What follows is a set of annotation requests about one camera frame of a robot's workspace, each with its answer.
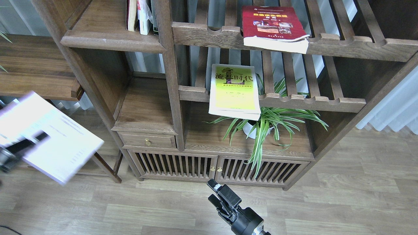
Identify yellow-green paperback book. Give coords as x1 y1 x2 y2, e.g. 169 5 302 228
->
208 64 261 121

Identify white lilac paperback book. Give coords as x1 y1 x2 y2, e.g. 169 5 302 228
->
0 92 104 185

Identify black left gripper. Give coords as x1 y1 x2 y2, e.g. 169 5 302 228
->
0 132 49 173

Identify dark upright book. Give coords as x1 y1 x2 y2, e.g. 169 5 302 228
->
151 0 159 35

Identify brass drawer knob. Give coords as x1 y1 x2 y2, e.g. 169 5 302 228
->
144 138 151 146

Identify tan upright book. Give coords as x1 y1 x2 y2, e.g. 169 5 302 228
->
126 0 138 32

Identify white plastic-wrapped upright book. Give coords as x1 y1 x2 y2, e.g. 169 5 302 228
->
137 0 153 35

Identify brass cabinet door knobs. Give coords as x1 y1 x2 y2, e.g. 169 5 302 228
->
210 166 223 172

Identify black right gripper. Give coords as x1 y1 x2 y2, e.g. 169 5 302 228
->
207 179 265 235

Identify spider plant in white pot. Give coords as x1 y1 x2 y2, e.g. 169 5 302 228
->
207 78 329 177

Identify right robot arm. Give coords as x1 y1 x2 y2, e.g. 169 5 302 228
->
207 179 270 235

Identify wooden side table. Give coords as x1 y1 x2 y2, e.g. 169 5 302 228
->
1 34 121 183

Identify red paperback book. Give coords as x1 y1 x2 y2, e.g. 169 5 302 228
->
242 6 309 54

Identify dark wooden bookshelf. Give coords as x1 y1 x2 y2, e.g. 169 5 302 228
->
32 0 417 190

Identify white curtain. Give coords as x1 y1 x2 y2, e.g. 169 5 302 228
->
356 66 418 135

